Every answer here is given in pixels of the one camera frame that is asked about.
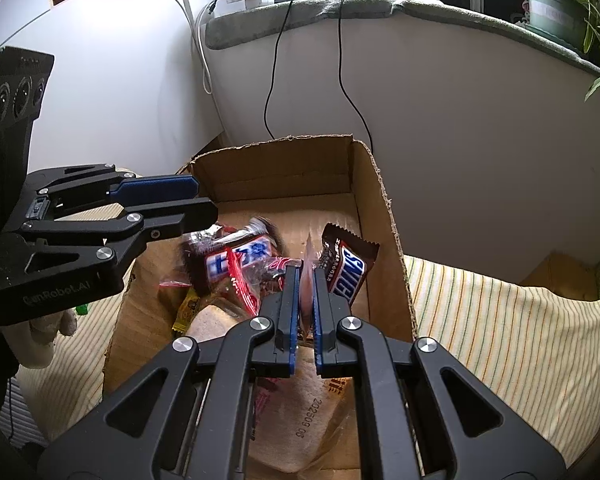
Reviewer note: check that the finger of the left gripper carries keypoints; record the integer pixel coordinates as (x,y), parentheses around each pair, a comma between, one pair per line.
(152,190)
(160,224)

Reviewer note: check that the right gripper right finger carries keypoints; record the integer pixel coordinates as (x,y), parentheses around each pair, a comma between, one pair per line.
(421,414)

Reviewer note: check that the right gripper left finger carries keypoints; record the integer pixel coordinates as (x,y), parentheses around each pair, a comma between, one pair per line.
(187,413)

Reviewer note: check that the Snickers bar Chinese label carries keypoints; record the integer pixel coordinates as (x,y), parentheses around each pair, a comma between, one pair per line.
(207,254)

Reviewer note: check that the red clear snack packet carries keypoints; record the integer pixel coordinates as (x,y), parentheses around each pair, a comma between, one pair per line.
(241,294)

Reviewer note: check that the pink snack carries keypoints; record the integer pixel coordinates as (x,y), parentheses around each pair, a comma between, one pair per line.
(309,260)

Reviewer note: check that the Snickers bar English label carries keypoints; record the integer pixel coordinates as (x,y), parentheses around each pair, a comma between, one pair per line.
(346,260)

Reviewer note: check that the white gloved left hand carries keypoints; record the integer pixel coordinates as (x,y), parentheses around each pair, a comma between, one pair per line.
(37,345)

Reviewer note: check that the yellow snack packet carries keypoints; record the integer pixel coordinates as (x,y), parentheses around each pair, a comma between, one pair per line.
(187,311)

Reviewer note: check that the bread packet in box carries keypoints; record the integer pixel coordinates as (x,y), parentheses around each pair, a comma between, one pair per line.
(298,421)

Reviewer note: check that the brown cardboard box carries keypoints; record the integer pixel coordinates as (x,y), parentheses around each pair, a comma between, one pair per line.
(299,184)

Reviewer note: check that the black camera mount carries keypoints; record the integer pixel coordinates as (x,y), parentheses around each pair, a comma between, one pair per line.
(23,79)

